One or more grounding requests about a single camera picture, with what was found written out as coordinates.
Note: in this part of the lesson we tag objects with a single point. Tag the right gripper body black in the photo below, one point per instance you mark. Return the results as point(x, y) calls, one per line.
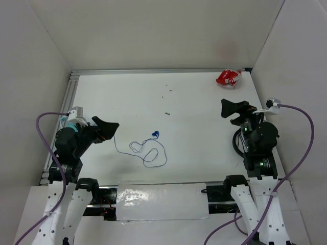
point(248, 120)

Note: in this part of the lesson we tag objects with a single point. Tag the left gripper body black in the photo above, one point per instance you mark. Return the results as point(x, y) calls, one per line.
point(87, 136)

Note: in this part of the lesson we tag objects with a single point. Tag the teal white cat-ear headphones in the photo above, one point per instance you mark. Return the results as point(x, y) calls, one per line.
point(63, 123)

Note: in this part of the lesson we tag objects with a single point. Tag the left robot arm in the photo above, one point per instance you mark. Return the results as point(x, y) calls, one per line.
point(69, 195)

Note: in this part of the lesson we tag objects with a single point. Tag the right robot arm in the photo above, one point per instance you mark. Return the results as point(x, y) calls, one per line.
point(254, 194)

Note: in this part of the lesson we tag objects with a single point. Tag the red crumpled wrapper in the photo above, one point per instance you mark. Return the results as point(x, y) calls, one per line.
point(229, 78)

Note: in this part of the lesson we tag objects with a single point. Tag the white taped front panel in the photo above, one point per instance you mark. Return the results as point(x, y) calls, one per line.
point(161, 202)

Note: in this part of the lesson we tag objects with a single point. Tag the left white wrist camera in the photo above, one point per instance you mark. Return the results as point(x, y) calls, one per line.
point(75, 116)

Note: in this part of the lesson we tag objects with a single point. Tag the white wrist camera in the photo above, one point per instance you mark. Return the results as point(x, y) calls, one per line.
point(271, 107)
point(75, 116)

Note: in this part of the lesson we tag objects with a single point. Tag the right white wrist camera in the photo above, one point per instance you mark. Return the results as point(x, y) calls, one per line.
point(271, 107)

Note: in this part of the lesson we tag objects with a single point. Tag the aluminium frame rail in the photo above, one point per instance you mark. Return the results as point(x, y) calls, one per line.
point(73, 84)

